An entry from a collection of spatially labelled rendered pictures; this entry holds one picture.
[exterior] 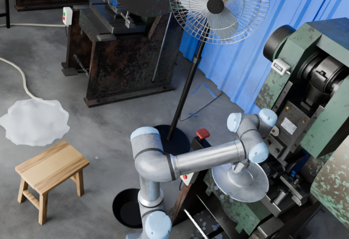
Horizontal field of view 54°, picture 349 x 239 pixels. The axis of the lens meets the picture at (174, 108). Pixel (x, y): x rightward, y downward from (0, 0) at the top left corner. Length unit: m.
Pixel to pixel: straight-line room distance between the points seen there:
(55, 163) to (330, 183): 1.49
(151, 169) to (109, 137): 1.58
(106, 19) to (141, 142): 1.70
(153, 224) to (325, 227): 1.72
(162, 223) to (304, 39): 0.99
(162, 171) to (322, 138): 0.71
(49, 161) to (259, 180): 1.20
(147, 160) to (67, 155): 1.02
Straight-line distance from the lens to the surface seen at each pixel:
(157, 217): 1.58
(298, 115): 1.66
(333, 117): 1.52
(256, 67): 3.31
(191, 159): 1.24
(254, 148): 1.26
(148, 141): 1.29
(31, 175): 2.09
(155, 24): 2.91
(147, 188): 1.51
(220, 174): 1.70
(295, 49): 1.55
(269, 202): 1.85
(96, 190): 2.45
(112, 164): 2.60
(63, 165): 2.14
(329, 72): 1.55
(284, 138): 1.74
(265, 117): 1.39
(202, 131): 1.90
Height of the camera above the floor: 1.99
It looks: 38 degrees down
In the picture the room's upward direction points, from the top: 19 degrees clockwise
